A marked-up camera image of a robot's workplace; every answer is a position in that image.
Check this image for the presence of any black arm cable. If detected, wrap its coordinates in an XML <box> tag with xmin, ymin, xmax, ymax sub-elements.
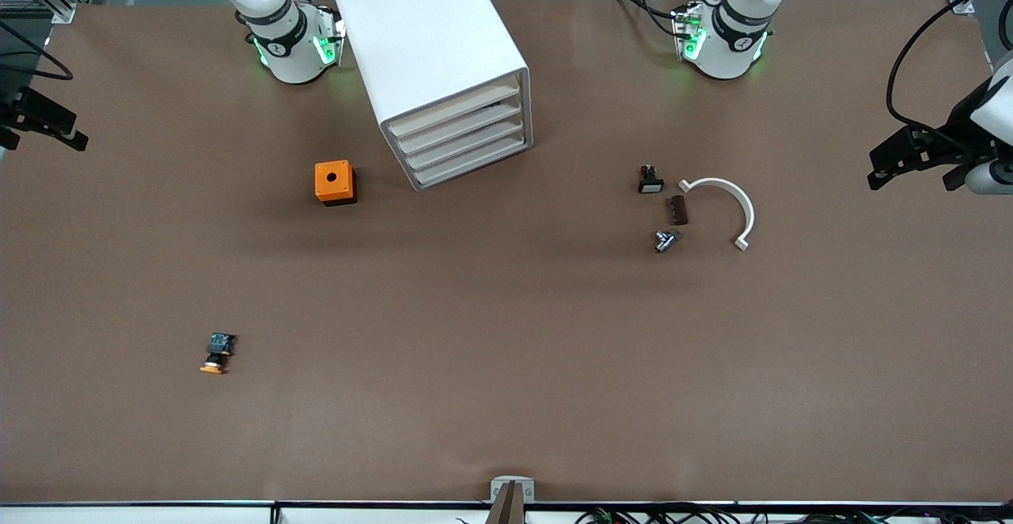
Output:
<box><xmin>886</xmin><ymin>0</ymin><xmax>1013</xmax><ymax>135</ymax></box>
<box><xmin>0</xmin><ymin>21</ymin><xmax>74</xmax><ymax>82</ymax></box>

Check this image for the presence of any white curved plastic bracket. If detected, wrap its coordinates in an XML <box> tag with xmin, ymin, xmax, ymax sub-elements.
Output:
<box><xmin>678</xmin><ymin>177</ymin><xmax>756</xmax><ymax>252</ymax></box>

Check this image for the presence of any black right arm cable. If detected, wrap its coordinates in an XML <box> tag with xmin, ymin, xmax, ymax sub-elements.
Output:
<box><xmin>0</xmin><ymin>21</ymin><xmax>74</xmax><ymax>82</ymax></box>

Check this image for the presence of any white table edge rail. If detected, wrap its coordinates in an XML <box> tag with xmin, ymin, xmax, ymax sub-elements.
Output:
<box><xmin>0</xmin><ymin>499</ymin><xmax>1013</xmax><ymax>524</ymax></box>

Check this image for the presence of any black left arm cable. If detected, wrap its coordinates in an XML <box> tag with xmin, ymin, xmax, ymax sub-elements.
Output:
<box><xmin>886</xmin><ymin>0</ymin><xmax>1013</xmax><ymax>135</ymax></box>

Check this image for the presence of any orange push button switch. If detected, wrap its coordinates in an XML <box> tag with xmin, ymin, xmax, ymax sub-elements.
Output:
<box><xmin>199</xmin><ymin>332</ymin><xmax>238</xmax><ymax>375</ymax></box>

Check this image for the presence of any black base cable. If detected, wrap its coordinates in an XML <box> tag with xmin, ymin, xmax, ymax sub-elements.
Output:
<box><xmin>609</xmin><ymin>0</ymin><xmax>685</xmax><ymax>39</ymax></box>

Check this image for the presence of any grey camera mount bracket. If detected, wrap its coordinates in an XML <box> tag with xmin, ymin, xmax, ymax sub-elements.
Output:
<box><xmin>490</xmin><ymin>476</ymin><xmax>536</xmax><ymax>524</ymax></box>

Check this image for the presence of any orange box with hole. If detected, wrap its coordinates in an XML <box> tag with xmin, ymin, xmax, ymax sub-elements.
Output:
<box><xmin>314</xmin><ymin>160</ymin><xmax>358</xmax><ymax>207</ymax></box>

